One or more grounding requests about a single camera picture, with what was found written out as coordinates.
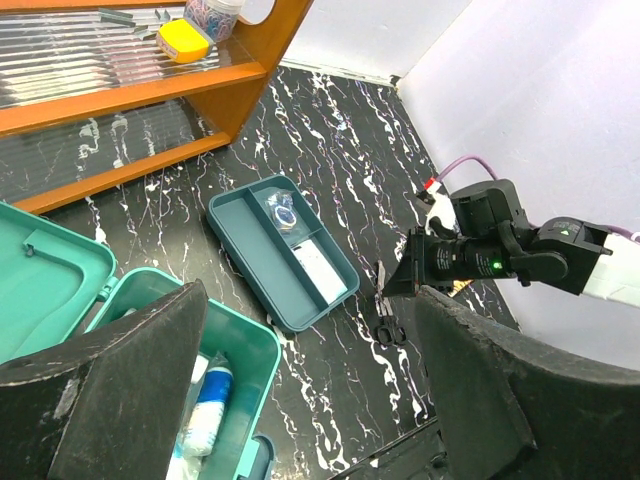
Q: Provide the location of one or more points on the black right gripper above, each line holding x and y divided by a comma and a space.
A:
492, 227

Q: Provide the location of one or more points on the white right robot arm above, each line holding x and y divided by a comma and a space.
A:
579, 257

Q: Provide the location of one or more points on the blue white bandage packet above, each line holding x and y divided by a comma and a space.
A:
320, 270

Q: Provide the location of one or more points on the small tape roll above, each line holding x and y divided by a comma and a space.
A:
280, 207

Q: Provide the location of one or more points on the teal medicine kit box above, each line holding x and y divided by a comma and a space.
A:
57, 285

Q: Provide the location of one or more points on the orange wooden shelf rack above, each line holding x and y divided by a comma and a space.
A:
89, 101

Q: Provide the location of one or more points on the dark teal divider tray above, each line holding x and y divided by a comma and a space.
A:
263, 255

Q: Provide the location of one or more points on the black small scissors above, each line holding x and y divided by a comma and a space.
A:
388, 332

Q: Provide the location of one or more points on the clear jar rubber bands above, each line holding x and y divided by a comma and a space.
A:
216, 17

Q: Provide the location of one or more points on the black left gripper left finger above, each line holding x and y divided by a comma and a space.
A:
107, 404

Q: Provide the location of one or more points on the orange block on shelf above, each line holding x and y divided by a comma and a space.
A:
183, 41

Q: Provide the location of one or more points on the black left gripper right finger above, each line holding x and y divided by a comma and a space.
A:
512, 407

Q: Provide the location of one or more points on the white blue ointment tube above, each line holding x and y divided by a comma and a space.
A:
197, 436

